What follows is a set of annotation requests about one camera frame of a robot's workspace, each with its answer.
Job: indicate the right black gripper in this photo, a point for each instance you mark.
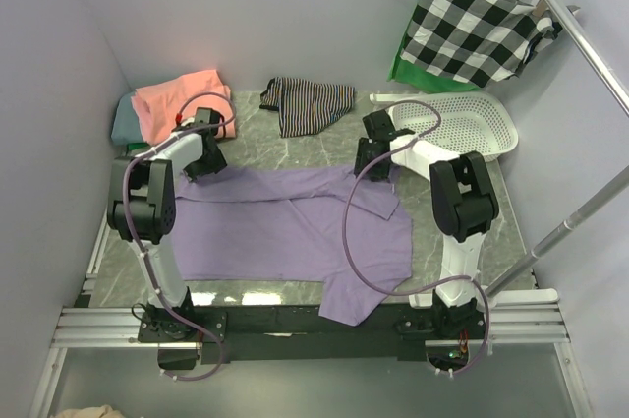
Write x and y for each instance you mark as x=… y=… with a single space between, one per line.
x=370 y=163

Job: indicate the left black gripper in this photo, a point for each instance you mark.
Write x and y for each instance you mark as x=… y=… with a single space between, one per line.
x=206 y=165

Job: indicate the purple t shirt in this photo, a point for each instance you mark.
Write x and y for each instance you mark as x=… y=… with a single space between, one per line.
x=313 y=224

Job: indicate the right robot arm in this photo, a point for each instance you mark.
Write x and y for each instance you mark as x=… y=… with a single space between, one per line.
x=463 y=203

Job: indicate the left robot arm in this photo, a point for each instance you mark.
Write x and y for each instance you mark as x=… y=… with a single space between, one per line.
x=141 y=208

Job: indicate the pink folded t shirt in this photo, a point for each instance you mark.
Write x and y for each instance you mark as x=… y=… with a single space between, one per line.
x=158 y=105

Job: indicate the white rack foot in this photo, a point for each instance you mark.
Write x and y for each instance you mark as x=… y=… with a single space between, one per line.
x=384 y=99

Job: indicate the green folded t shirt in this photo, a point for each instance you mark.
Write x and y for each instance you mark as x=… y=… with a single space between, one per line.
x=136 y=146

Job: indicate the grey-blue folded t shirt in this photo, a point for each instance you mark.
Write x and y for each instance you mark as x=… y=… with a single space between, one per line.
x=126 y=125

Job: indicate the black white striped shirt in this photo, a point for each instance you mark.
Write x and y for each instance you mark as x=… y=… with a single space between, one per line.
x=306 y=108

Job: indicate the green hanging cloth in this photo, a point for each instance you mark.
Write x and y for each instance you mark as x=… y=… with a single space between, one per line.
x=404 y=72

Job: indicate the white plastic laundry basket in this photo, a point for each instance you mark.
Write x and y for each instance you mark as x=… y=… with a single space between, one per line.
x=458 y=121

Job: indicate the black white checkered cloth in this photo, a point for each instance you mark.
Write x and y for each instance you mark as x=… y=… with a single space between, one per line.
x=478 y=42

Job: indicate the black base beam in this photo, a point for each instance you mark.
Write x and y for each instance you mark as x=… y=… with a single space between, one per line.
x=292 y=332

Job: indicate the silver diagonal rack pole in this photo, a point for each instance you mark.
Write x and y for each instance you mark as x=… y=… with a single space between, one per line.
x=595 y=203

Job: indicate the silver metal rack pole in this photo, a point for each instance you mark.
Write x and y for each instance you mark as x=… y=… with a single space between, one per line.
x=585 y=46

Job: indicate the beige cloth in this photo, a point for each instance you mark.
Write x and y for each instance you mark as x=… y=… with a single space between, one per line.
x=103 y=411

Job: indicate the aluminium rail frame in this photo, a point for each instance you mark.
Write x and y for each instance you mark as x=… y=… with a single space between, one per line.
x=519 y=317

